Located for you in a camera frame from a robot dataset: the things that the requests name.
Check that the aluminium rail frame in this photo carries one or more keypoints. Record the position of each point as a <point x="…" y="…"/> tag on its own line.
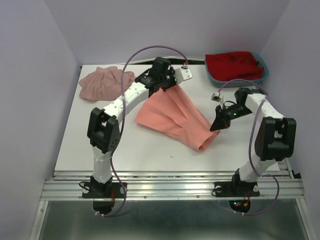
<point x="169" y="189"/>

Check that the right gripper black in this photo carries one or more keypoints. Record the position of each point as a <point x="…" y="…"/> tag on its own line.
<point x="221" y="121"/>

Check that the red garment in basket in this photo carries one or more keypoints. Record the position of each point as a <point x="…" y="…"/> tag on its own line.
<point x="229" y="66"/>

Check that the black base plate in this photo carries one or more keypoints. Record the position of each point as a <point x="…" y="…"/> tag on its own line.
<point x="226" y="189"/>
<point x="120" y="190"/>

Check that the blue grey plastic basket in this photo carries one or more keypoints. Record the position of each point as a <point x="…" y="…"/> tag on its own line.
<point x="240" y="82"/>

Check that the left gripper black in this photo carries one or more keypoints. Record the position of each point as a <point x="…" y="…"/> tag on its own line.
<point x="170" y="71"/>

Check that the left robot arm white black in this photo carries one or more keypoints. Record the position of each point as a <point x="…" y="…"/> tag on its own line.
<point x="104" y="130"/>

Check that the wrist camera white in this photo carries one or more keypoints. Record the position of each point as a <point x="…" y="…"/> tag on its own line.
<point x="182" y="74"/>
<point x="218" y="97"/>

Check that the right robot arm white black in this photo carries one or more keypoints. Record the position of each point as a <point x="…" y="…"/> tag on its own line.
<point x="273" y="142"/>

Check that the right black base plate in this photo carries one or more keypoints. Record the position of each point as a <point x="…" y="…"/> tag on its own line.
<point x="226" y="189"/>

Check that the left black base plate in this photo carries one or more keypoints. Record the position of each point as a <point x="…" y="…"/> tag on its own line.
<point x="120" y="190"/>

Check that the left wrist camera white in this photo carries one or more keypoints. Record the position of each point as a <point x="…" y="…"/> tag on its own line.
<point x="182" y="74"/>

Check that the salmon orange skirt pile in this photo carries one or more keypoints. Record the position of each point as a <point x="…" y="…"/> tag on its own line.
<point x="173" y="114"/>

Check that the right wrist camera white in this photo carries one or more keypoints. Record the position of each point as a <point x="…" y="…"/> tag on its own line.
<point x="218" y="97"/>

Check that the dusty pink pleated skirt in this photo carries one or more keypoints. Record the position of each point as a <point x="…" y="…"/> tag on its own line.
<point x="104" y="84"/>

